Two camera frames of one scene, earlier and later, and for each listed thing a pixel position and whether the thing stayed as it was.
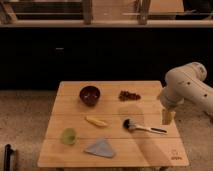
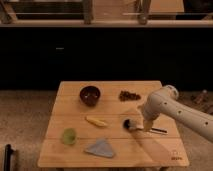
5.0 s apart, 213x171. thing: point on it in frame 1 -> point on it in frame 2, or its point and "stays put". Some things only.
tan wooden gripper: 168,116 -> 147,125
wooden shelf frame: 105,13 stays put
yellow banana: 96,121 stays put
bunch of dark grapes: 124,95 stays put
